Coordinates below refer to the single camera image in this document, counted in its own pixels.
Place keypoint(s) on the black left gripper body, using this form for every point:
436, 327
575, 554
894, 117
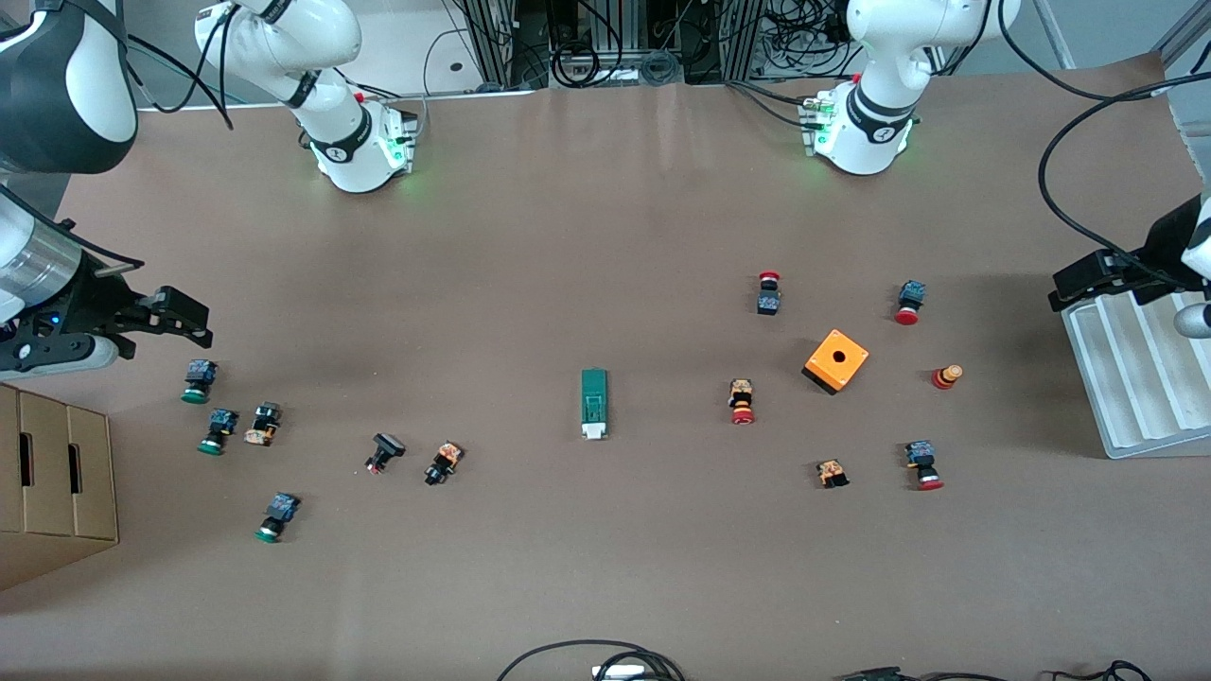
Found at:
1162, 248

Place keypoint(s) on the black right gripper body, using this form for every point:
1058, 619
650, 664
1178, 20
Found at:
87, 305

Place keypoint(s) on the green terminal block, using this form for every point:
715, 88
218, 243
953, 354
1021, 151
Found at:
594, 397

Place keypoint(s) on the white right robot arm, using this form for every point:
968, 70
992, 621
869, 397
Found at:
345, 142

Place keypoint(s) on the green-capped push button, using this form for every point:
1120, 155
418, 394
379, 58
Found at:
219, 427
199, 378
279, 511

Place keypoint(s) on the black selector beige contact block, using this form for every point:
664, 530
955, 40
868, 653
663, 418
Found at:
263, 424

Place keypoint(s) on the white ridged plastic tray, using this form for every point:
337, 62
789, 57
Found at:
1135, 397

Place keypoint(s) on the red orange button head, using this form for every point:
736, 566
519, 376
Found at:
946, 376

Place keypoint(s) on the red-capped button blue block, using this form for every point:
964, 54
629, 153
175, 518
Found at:
911, 295
921, 459

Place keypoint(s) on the brown cardboard box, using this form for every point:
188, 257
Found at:
57, 492

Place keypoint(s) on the black square push button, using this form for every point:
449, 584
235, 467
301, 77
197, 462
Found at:
386, 446

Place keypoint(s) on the black button orange contact block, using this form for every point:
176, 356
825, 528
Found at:
443, 462

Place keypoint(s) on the small orange contact block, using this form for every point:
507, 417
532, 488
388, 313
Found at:
833, 472

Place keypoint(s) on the red-capped button black block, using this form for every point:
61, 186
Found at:
768, 301

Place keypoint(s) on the red-capped button orange block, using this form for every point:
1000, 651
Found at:
742, 397

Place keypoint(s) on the orange button enclosure box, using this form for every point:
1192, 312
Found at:
821, 367

